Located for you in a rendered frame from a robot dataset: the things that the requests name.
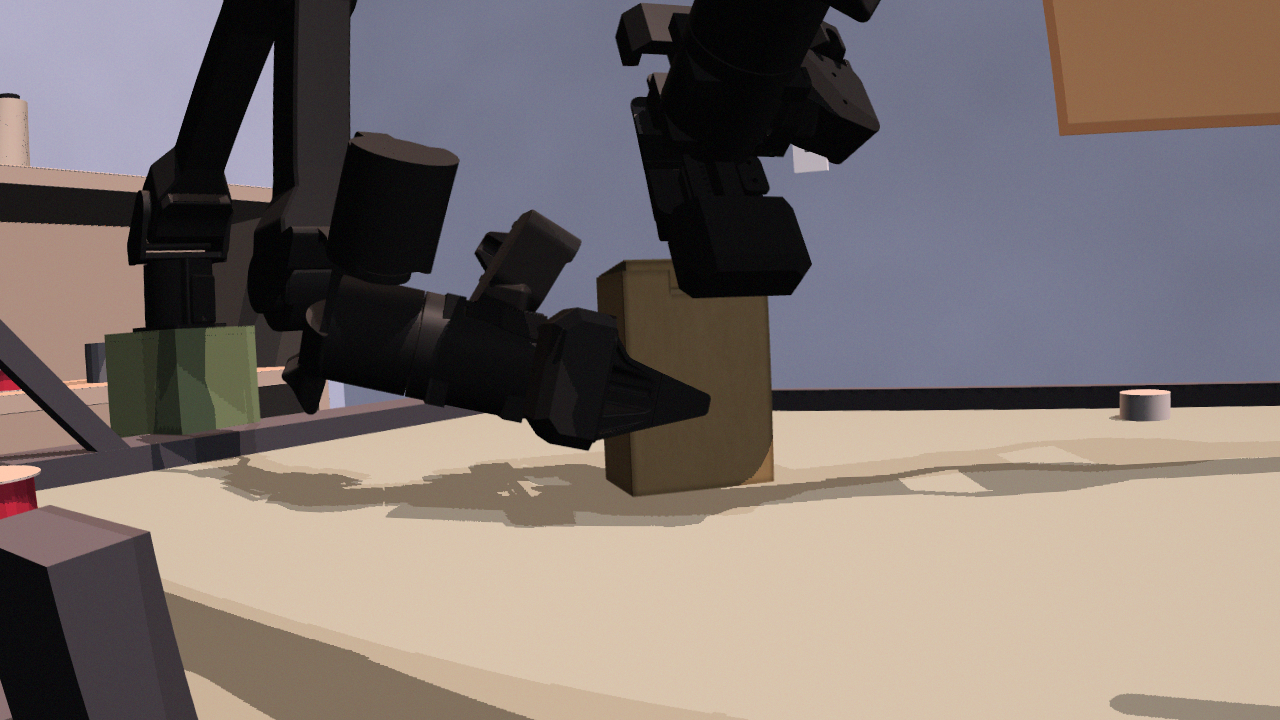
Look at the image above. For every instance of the brown cardboard box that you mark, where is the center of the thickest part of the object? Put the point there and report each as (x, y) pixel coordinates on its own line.
(720, 346)

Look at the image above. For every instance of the dark grey rectangular post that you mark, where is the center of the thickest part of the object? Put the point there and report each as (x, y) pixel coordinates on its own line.
(85, 630)

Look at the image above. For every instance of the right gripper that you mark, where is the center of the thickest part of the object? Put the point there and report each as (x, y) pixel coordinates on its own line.
(713, 117)

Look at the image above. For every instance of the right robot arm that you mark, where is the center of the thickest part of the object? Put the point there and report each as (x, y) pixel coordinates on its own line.
(773, 36)

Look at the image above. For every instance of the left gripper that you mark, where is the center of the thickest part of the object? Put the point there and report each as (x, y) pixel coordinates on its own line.
(468, 363)

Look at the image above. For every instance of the light wooden shelving unit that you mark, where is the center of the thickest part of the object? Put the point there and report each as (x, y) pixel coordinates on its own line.
(65, 280)

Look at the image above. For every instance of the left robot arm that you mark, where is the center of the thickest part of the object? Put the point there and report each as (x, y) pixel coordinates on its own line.
(390, 205)

